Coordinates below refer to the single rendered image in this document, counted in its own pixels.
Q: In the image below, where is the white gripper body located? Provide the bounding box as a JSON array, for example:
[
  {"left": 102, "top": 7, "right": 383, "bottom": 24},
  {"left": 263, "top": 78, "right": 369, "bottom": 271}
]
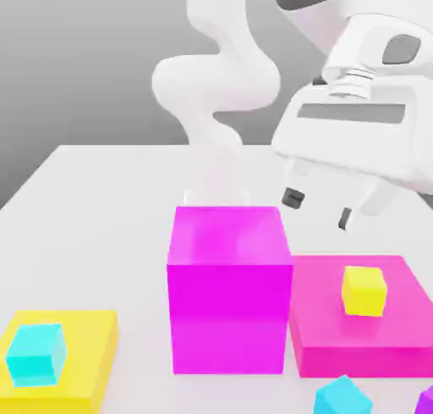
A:
[{"left": 271, "top": 81, "right": 433, "bottom": 196}]

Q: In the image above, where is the large magenta box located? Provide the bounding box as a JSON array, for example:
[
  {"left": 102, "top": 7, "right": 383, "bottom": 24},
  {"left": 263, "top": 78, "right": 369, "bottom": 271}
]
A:
[{"left": 166, "top": 205, "right": 294, "bottom": 376}]

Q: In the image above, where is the small purple cube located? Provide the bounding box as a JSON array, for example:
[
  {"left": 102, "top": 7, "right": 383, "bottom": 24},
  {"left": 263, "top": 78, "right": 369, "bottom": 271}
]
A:
[{"left": 414, "top": 385, "right": 433, "bottom": 414}]

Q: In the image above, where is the small yellow cube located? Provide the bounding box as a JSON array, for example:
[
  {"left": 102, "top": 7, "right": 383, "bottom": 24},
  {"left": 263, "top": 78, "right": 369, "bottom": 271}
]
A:
[{"left": 341, "top": 265, "right": 387, "bottom": 317}]

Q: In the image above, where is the small cyan cube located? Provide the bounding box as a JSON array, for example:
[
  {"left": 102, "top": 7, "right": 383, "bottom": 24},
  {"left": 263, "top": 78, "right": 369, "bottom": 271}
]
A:
[
  {"left": 313, "top": 374, "right": 374, "bottom": 414},
  {"left": 5, "top": 323, "right": 68, "bottom": 388}
]

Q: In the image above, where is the large yellow box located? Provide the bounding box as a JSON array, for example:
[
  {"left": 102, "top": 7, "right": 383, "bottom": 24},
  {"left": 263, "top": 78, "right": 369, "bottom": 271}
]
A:
[{"left": 0, "top": 310, "right": 119, "bottom": 414}]

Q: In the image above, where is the large pink box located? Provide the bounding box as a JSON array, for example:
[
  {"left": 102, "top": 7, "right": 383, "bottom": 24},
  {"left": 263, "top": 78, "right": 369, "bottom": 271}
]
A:
[{"left": 288, "top": 254, "right": 433, "bottom": 378}]

